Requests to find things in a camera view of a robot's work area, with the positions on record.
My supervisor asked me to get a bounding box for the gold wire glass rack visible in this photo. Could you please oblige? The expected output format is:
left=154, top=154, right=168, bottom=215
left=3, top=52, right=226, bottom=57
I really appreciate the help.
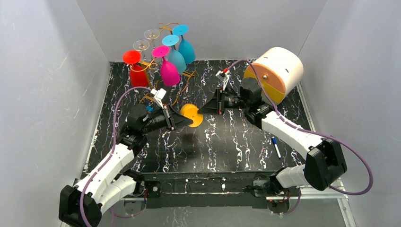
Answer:
left=130, top=22, right=198, bottom=109

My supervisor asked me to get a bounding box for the black marble pattern mat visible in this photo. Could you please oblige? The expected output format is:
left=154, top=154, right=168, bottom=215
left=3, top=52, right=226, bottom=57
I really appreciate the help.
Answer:
left=79, top=60, right=311, bottom=179

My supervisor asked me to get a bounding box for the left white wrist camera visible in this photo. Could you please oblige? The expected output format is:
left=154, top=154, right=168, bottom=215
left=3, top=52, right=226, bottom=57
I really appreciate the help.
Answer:
left=151, top=88, right=166, bottom=108

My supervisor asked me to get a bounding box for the magenta wine glass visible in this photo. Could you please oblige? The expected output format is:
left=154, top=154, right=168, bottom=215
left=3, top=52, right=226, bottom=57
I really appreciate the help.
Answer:
left=152, top=45, right=181, bottom=87

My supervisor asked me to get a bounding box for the clear wine glass rear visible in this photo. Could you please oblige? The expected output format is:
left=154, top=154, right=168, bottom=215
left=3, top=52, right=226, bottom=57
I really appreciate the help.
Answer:
left=144, top=29, right=160, bottom=49

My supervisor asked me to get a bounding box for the blue white marker pen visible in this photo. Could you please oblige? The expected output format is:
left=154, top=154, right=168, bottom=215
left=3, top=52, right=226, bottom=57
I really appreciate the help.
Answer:
left=271, top=137, right=282, bottom=159

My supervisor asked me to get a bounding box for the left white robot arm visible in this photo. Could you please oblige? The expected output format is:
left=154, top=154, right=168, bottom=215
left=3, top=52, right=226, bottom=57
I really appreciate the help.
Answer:
left=59, top=104, right=202, bottom=227

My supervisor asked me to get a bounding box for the red wine glass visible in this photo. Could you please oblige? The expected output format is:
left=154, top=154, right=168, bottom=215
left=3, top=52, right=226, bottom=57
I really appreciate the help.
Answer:
left=122, top=50, right=148, bottom=87

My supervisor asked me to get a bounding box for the yellow wine glass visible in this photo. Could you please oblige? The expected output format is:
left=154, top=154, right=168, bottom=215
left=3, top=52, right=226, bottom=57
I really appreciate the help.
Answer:
left=180, top=104, right=203, bottom=128

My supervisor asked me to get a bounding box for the light blue wine glass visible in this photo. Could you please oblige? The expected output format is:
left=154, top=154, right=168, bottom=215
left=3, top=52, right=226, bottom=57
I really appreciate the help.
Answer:
left=162, top=35, right=187, bottom=74

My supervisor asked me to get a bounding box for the clear wine glass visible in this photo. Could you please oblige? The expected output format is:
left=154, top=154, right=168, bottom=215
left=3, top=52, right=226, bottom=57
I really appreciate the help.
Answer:
left=144, top=29, right=160, bottom=49
left=132, top=39, right=149, bottom=61

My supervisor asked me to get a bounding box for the teal blue wine glass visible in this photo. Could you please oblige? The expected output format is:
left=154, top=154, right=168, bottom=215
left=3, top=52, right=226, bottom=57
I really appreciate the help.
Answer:
left=173, top=25, right=196, bottom=64

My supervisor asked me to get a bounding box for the white cylindrical drawer box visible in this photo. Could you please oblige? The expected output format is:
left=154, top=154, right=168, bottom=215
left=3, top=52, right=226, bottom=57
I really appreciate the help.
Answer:
left=244, top=47, right=304, bottom=105

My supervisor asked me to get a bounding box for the clear wine glass front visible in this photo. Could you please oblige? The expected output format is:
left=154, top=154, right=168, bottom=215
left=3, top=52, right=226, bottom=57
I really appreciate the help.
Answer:
left=132, top=39, right=149, bottom=61

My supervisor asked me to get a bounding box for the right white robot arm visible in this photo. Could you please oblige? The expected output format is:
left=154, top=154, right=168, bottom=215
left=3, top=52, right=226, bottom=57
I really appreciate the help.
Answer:
left=198, top=78, right=348, bottom=193

